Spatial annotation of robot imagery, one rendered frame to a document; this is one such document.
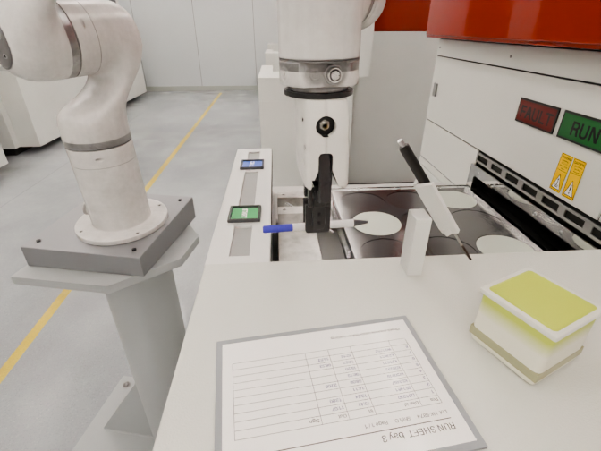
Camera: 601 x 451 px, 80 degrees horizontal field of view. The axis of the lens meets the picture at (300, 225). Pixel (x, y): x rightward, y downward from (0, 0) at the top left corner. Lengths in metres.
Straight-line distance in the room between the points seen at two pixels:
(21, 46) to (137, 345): 0.66
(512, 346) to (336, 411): 0.18
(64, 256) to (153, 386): 0.45
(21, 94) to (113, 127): 4.17
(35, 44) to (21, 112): 4.28
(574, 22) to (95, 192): 0.88
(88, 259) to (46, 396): 1.07
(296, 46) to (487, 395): 0.36
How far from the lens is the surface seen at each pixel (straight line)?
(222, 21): 8.60
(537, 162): 0.87
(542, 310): 0.39
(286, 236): 0.73
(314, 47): 0.37
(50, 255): 0.88
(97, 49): 0.75
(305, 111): 0.38
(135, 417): 1.46
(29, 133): 5.03
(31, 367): 1.98
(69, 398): 1.77
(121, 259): 0.78
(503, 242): 0.77
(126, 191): 0.81
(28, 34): 0.71
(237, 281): 0.48
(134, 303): 0.92
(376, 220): 0.76
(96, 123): 0.76
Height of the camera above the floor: 1.25
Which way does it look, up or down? 29 degrees down
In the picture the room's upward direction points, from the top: straight up
